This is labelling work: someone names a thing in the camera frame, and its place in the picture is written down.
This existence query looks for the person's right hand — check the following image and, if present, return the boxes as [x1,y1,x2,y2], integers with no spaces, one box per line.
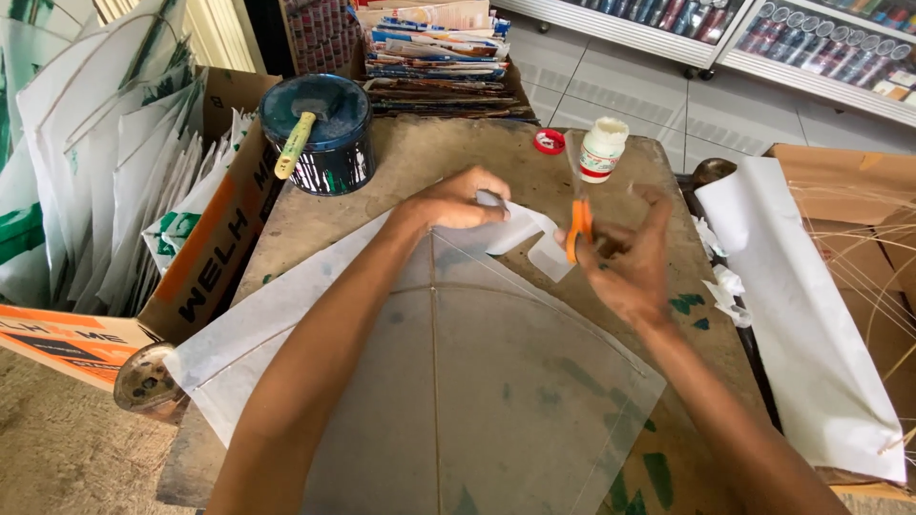
[554,184,675,331]

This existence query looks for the person's left hand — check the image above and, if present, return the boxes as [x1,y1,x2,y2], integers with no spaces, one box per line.
[398,166,513,234]

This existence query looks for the orange-handled scissors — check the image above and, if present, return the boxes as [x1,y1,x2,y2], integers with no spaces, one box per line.
[562,131,596,266]

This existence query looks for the white paper strip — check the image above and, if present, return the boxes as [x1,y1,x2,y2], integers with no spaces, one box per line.
[475,190,578,284]

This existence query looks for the heap of white paper scraps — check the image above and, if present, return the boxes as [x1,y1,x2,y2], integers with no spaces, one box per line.
[690,215,754,329]

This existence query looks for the dark blue paint tin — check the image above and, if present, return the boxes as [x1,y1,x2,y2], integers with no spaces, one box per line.
[258,73,376,197]

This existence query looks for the red bottle cap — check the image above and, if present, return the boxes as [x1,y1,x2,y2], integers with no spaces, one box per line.
[532,128,567,157]

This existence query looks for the white glue bottle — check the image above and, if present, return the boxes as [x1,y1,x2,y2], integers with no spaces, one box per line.
[577,116,631,185]

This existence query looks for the pile of colourful paper sheets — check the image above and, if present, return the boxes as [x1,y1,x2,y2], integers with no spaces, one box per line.
[355,0,539,121]

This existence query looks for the translucent paper kite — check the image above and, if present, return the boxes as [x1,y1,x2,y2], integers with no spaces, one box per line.
[163,210,668,515]

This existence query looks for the large white paper sheet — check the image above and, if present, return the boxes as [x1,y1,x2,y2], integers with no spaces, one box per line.
[693,155,907,485]

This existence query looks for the red patterned paper pack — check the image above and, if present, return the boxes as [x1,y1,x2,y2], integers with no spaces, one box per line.
[281,0,363,77]

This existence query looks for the orange printed cardboard box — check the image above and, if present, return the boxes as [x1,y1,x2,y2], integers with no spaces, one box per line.
[0,66,284,402]

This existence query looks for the plain brown cardboard box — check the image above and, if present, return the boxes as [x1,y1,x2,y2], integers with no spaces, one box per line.
[763,142,916,503]

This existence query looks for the bundle of thin bamboo sticks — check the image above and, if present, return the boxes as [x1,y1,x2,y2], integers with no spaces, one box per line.
[786,180,916,459]

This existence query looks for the glass-door drinks cooler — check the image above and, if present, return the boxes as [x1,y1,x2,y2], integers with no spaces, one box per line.
[492,0,754,81]
[718,0,916,130]

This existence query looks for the stack of white green kites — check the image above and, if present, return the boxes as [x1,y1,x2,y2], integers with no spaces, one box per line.
[0,0,256,317]

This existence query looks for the yellow-handled brush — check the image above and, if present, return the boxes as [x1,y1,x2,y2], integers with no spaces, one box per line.
[273,96,332,182]

